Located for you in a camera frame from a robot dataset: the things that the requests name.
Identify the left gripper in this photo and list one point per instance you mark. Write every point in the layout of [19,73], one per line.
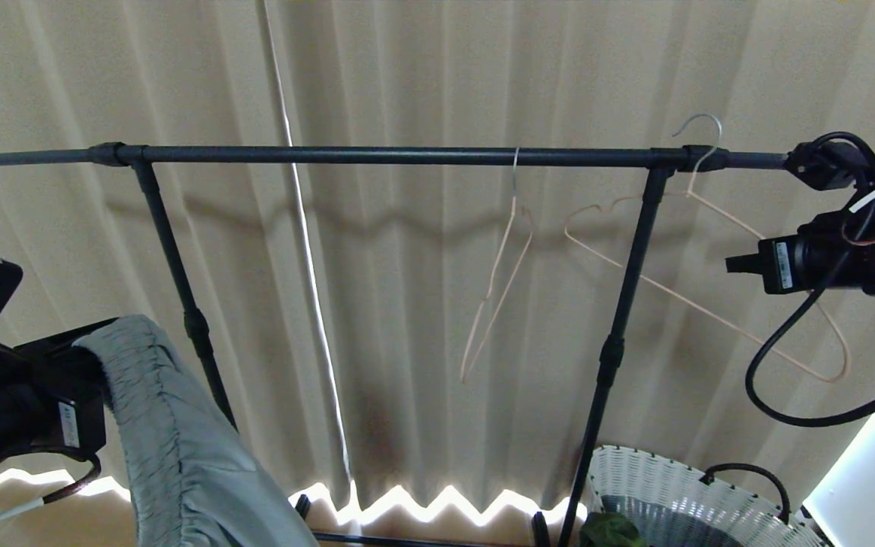
[20,410]

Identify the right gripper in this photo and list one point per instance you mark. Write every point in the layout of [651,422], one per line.
[832,262]

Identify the pink clothes hanger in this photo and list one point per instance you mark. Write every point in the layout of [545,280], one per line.
[711,317]
[513,228]

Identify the pale grey shorts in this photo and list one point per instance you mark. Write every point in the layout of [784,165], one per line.
[179,456]

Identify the white laundry basket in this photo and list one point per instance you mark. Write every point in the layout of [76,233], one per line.
[673,486]

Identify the black clothes rack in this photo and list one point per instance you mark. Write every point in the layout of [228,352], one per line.
[407,156]

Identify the green garment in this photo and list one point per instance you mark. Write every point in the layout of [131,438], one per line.
[612,532]

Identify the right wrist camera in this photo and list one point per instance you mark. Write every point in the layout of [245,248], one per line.
[825,167]

